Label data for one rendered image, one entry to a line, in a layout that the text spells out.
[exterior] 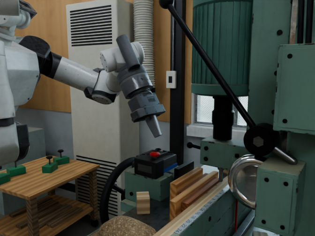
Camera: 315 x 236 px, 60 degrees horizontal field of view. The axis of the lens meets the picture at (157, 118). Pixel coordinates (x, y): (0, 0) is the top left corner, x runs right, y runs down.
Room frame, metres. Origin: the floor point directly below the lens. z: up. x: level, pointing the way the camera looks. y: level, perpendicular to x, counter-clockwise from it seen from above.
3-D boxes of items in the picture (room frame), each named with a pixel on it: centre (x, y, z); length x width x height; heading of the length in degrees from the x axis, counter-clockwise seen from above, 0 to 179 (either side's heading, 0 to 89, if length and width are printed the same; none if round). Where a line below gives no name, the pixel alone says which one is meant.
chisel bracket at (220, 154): (0.72, -0.19, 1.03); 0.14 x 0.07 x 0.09; 54
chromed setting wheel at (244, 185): (0.56, -0.21, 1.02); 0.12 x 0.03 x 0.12; 54
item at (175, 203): (0.70, -0.11, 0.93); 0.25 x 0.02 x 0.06; 144
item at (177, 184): (0.73, -0.08, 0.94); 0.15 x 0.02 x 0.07; 144
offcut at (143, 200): (0.66, 0.04, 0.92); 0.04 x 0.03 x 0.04; 6
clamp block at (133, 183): (0.81, 0.01, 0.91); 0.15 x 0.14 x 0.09; 144
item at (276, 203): (0.50, -0.24, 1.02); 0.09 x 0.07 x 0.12; 144
